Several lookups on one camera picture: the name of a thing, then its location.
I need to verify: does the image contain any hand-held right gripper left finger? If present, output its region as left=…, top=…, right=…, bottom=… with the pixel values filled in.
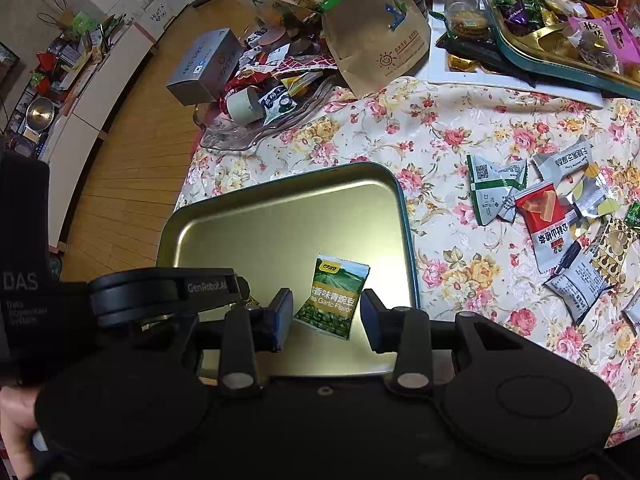
left=144, top=287, right=295, bottom=398

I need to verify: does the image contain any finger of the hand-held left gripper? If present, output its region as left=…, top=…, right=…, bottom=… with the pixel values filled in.
left=89, top=267, right=251, bottom=332

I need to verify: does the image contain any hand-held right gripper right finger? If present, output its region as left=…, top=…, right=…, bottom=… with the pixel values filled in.
left=360, top=288, right=546, bottom=396

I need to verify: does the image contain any green pea snack packet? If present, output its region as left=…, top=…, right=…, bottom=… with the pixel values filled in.
left=293, top=254, right=371, bottom=341

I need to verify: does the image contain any gold metal tray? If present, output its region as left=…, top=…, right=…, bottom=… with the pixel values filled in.
left=156, top=162, right=421, bottom=378

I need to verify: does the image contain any grey and black snack packet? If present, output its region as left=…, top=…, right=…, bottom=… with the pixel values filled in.
left=544, top=255, right=617, bottom=326

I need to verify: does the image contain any brown patterned snack packet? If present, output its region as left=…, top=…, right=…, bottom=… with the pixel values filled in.
left=590, top=217, right=640, bottom=281

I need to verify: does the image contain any white packet with dark print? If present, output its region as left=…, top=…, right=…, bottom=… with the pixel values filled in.
left=621, top=287, right=640, bottom=337

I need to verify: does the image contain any person's left hand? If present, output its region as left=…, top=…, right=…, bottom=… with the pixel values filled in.
left=0, top=385, right=48, bottom=480

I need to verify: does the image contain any metal bowl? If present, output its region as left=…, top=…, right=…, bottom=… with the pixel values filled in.
left=26, top=97, right=57, bottom=132

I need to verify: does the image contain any white low cabinet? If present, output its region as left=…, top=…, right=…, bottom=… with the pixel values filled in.
left=39, top=0, right=187, bottom=249

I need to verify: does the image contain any floral tablecloth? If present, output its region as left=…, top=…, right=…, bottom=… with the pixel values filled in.
left=174, top=76, right=640, bottom=448

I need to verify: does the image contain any clear glass dish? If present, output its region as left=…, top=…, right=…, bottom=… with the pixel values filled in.
left=194, top=75, right=341, bottom=153

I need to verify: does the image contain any green and white triangular packet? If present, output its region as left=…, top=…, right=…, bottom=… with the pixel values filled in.
left=466, top=154, right=529, bottom=227

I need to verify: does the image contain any clutter of small items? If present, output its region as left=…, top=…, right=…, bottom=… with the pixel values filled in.
left=30, top=10, right=127, bottom=92

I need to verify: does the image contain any white tape roll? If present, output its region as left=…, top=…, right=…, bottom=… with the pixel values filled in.
left=226, top=86, right=267, bottom=124

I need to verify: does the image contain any blue and white candy packet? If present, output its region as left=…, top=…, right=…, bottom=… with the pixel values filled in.
left=262, top=87, right=301, bottom=127

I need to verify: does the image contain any grey cardboard box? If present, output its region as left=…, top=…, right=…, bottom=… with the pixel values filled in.
left=166, top=28, right=242, bottom=107

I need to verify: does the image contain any dark red snack packet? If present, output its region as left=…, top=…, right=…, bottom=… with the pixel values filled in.
left=222, top=64, right=281, bottom=97

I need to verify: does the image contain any grey and white snack packet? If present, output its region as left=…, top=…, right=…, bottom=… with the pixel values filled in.
left=531, top=136, right=593, bottom=196

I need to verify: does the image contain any red checkered snack packet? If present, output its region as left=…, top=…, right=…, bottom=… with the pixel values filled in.
left=275, top=54, right=337, bottom=75

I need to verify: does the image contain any silver and yellow snack packet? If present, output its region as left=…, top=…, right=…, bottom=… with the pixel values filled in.
left=567, top=167, right=622, bottom=221

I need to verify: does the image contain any white rectangular tray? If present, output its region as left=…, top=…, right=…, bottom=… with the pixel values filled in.
left=427, top=0, right=606, bottom=109

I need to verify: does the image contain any brown paper bag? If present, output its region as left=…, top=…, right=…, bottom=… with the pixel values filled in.
left=322, top=0, right=432, bottom=100

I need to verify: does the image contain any teal tin tray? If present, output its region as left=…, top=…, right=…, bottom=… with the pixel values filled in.
left=479, top=0, right=640, bottom=102

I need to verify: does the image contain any clear plastic cup with cookies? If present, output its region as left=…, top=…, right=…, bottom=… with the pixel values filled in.
left=444, top=0, right=493, bottom=42

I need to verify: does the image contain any pile of purple wrapped candies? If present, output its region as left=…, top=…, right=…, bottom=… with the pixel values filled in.
left=489, top=0, right=562, bottom=37

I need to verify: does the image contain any pink snack packet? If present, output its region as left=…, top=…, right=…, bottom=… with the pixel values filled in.
left=569, top=12, right=637, bottom=74

